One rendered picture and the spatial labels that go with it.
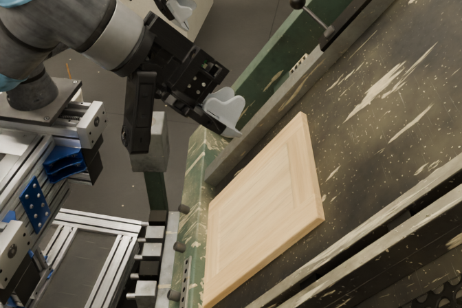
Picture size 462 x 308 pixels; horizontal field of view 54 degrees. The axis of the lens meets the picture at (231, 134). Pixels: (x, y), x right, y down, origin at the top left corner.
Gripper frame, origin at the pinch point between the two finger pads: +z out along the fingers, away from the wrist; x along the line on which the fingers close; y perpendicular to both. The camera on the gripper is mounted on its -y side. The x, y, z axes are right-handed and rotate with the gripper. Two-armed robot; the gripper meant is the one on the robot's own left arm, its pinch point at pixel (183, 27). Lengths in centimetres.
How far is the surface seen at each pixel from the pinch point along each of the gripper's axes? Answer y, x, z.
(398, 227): 44, -56, 16
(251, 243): 8, -37, 38
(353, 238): 37, -54, 20
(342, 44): 34.5, -1.8, 17.2
